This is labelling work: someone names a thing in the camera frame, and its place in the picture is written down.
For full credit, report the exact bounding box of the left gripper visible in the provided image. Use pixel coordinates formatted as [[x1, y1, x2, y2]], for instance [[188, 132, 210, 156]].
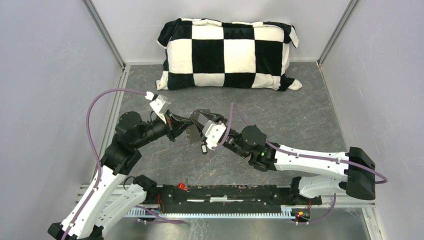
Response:
[[133, 109, 193, 149]]

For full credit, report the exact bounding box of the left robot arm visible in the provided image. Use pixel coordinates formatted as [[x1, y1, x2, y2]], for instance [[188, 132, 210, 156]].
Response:
[[47, 111, 193, 240]]

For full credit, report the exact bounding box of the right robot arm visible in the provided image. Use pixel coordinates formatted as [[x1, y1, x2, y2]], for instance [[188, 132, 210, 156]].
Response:
[[190, 109, 377, 204]]

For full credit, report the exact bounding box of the black and white checkered pillow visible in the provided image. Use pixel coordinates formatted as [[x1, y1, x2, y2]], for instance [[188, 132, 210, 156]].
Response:
[[155, 18, 303, 91]]

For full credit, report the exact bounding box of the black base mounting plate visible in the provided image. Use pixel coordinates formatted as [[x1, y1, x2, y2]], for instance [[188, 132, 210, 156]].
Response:
[[142, 184, 323, 214]]

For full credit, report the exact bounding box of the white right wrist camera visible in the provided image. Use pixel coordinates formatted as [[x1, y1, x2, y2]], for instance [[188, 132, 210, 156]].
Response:
[[203, 120, 227, 150]]

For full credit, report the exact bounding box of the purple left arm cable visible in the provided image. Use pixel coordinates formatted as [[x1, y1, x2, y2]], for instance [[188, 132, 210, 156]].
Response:
[[61, 88, 148, 240]]

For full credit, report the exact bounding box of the white slotted cable duct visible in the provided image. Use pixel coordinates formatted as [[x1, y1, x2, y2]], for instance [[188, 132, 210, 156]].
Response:
[[124, 207, 295, 220]]

